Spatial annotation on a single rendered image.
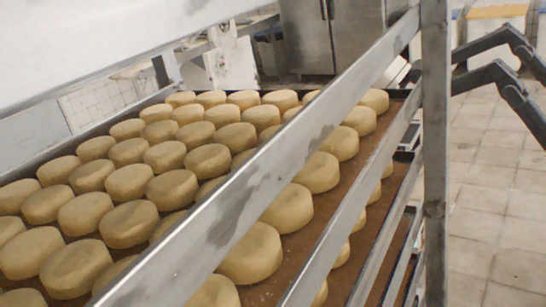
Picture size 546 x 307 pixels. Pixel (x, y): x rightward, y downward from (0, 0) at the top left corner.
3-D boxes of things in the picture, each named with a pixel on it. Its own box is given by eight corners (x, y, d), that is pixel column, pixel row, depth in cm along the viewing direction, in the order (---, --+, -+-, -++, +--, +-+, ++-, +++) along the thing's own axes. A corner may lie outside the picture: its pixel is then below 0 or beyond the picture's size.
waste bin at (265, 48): (301, 66, 643) (294, 24, 613) (283, 78, 606) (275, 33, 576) (273, 66, 673) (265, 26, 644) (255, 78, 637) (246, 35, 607)
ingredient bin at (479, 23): (463, 82, 456) (465, 12, 422) (473, 65, 501) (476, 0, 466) (519, 83, 426) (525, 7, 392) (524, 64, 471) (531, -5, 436)
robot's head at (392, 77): (348, 84, 162) (371, 56, 152) (365, 68, 177) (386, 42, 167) (376, 107, 161) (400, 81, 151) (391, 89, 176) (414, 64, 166)
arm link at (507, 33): (516, 14, 154) (518, 22, 147) (529, 43, 159) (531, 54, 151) (408, 63, 182) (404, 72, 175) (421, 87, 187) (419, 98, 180)
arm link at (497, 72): (511, 49, 121) (506, 54, 114) (528, 89, 122) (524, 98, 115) (383, 101, 152) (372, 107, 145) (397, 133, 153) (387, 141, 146)
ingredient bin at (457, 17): (407, 81, 492) (404, 17, 457) (420, 66, 537) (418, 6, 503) (455, 81, 463) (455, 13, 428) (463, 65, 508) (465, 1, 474)
